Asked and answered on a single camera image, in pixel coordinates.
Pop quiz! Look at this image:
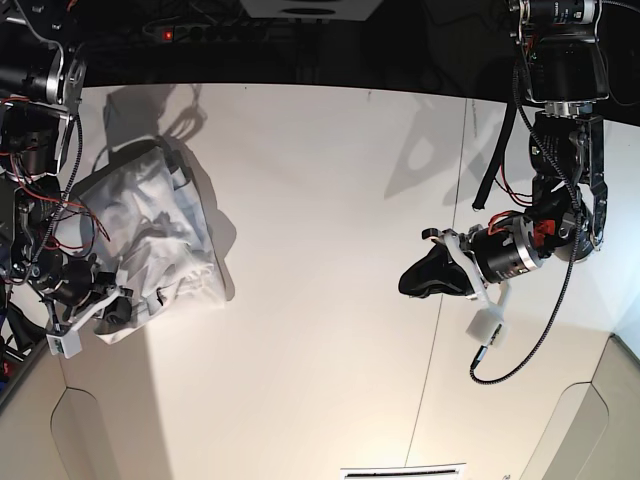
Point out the white device behind table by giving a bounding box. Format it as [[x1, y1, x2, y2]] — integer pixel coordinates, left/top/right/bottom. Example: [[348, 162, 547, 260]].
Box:
[[240, 0, 382, 21]]

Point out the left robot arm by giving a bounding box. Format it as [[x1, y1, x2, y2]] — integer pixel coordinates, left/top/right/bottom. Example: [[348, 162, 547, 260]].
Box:
[[398, 1, 609, 298]]

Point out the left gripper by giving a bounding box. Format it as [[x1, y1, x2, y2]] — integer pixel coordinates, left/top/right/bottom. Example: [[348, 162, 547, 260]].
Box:
[[398, 214, 543, 299]]

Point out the black power strip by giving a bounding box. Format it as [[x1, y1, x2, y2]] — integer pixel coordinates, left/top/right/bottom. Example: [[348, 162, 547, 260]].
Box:
[[142, 22, 269, 44]]

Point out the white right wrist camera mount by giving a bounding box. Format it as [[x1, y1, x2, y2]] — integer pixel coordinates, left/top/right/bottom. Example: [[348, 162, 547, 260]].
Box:
[[43, 286, 125, 359]]

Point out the black braided camera cable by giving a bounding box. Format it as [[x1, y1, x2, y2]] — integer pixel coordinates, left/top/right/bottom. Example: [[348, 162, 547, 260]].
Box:
[[468, 64, 584, 386]]

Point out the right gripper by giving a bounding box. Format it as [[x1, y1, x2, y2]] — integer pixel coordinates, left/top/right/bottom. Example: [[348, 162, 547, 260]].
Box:
[[42, 252, 132, 325]]

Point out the white t-shirt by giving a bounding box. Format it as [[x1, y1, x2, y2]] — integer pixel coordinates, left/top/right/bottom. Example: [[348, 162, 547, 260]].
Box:
[[79, 146, 226, 344]]

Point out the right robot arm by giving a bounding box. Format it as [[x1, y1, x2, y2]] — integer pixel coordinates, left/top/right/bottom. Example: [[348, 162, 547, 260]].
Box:
[[1, 1, 132, 332]]

